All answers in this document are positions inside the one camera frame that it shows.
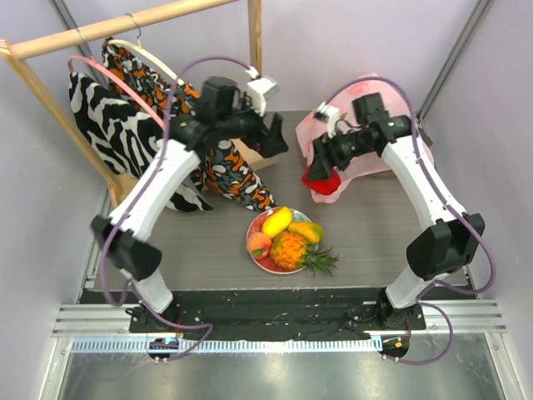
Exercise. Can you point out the wooden clothes rack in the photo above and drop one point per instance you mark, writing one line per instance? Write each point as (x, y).
(16, 56)

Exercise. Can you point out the black white zebra garment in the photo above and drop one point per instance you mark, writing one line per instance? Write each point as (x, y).
(124, 137)

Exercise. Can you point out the olive green cloth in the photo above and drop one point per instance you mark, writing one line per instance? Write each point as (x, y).
(424, 136)

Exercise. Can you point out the pink plastic hanger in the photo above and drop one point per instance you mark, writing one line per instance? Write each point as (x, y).
(130, 92)

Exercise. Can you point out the fake pineapple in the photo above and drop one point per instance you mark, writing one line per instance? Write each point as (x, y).
(293, 252)

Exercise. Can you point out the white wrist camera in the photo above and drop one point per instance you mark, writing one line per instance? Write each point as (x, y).
(329, 115)
(260, 89)

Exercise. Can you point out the orange black patterned garment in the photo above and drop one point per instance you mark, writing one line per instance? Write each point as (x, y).
(224, 170)

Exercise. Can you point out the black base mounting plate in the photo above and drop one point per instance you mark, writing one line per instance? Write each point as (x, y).
(305, 314)

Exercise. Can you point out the red and teal plate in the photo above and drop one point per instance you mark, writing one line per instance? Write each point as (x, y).
(256, 226)

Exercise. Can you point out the fake yellow mango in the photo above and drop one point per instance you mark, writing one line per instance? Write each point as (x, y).
(277, 222)

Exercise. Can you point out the fake orange mango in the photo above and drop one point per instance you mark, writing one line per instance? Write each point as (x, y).
(311, 231)

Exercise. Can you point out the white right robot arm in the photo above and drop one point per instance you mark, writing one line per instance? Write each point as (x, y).
(449, 235)

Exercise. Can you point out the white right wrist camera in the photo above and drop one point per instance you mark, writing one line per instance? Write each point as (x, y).
(329, 115)

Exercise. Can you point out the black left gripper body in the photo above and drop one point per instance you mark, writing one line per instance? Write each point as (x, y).
(249, 127)

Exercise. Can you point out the pink plastic bag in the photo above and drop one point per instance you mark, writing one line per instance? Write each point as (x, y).
(416, 173)

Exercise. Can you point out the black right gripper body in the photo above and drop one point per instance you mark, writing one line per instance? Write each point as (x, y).
(326, 154)

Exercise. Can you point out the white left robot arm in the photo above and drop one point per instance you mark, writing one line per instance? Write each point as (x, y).
(219, 115)

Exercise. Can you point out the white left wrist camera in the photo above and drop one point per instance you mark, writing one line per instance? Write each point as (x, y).
(260, 89)

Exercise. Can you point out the fake peach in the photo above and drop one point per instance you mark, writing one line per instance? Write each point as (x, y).
(258, 245)

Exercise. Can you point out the fake red apple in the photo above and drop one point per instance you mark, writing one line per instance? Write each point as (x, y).
(324, 180)

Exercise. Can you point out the cream plastic hanger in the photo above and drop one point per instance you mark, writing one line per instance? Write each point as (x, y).
(150, 57)

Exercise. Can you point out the white perforated cable tray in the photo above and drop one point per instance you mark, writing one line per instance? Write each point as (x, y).
(162, 345)

